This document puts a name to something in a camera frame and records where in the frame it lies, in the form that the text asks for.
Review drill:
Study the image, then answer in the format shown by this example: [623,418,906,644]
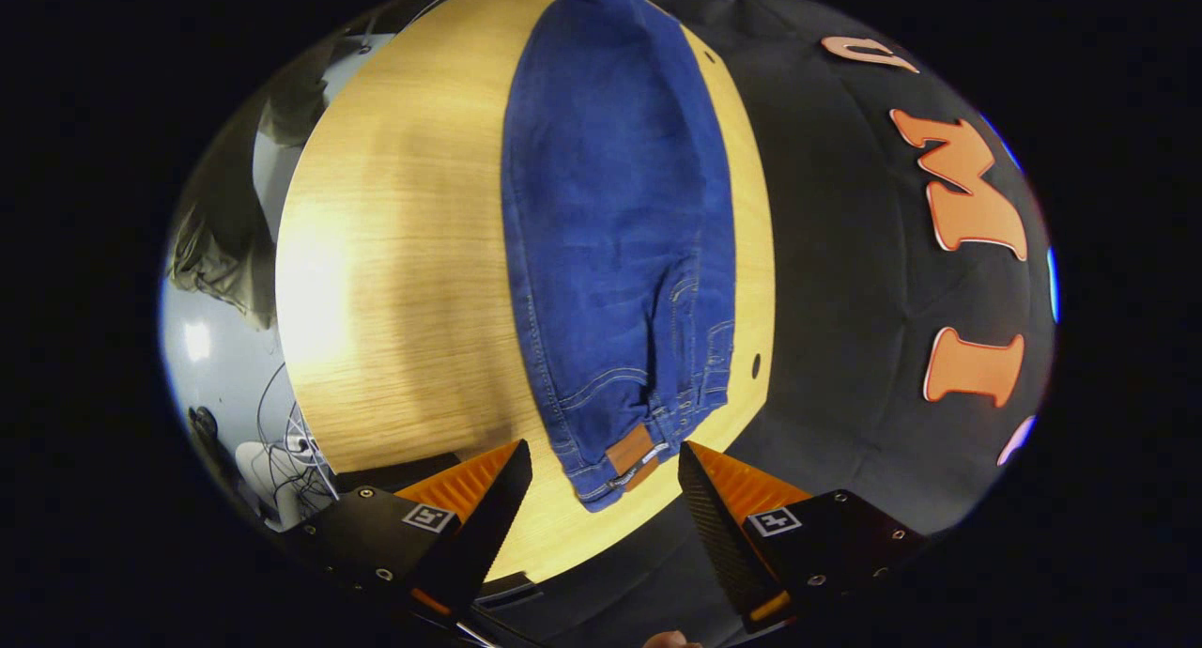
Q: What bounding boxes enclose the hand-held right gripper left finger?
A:
[300,440,533,621]

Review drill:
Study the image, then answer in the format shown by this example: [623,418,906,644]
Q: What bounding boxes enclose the tangle of black cables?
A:
[254,362,337,519]

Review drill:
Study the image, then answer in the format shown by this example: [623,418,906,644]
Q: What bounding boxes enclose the dark grey hanging cloth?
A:
[167,36,377,332]

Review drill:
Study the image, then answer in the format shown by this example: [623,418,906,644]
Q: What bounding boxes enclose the blue denim jeans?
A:
[501,0,738,514]

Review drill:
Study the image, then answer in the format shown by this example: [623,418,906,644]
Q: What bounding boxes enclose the white floor device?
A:
[233,440,306,532]

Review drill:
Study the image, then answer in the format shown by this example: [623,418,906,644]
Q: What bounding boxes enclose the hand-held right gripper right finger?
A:
[678,441,931,633]

